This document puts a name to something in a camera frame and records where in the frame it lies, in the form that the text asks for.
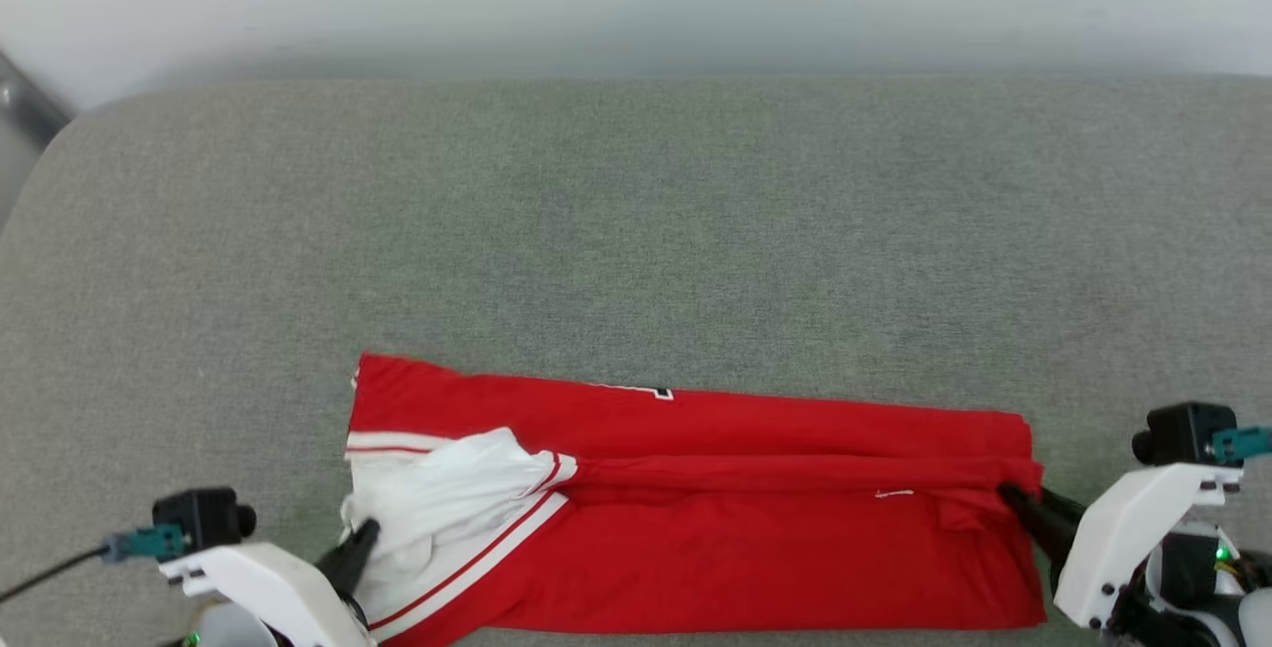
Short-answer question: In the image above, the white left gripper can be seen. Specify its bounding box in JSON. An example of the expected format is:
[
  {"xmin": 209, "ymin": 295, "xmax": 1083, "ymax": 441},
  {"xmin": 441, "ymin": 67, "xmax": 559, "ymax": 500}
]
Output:
[{"xmin": 157, "ymin": 518, "xmax": 383, "ymax": 647}]

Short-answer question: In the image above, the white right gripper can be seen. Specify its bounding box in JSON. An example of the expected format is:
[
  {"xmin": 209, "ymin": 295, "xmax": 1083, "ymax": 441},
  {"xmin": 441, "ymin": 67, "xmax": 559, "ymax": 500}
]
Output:
[{"xmin": 997, "ymin": 462, "xmax": 1245, "ymax": 630}]

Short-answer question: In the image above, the red and white jersey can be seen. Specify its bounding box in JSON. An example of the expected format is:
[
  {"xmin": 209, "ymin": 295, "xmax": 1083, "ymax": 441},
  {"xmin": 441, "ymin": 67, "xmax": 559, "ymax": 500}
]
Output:
[{"xmin": 340, "ymin": 352, "xmax": 1050, "ymax": 647}]

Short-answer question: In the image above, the grey metal pole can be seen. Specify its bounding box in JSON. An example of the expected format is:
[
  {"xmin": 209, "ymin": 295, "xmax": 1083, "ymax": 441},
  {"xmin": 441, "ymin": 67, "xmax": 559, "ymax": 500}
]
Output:
[{"xmin": 0, "ymin": 51, "xmax": 77, "ymax": 149}]

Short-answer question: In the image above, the black cable with teal plug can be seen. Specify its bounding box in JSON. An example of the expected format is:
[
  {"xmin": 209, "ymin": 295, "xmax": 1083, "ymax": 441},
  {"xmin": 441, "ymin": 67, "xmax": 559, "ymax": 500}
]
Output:
[
  {"xmin": 0, "ymin": 525, "xmax": 190, "ymax": 606},
  {"xmin": 1210, "ymin": 425, "xmax": 1272, "ymax": 464}
]

